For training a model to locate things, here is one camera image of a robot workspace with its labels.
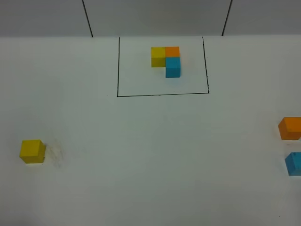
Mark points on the blue template block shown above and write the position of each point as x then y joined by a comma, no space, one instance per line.
173,67

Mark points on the yellow template block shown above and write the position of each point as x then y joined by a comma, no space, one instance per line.
158,57

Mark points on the orange template block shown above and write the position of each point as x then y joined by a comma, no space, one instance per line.
172,52

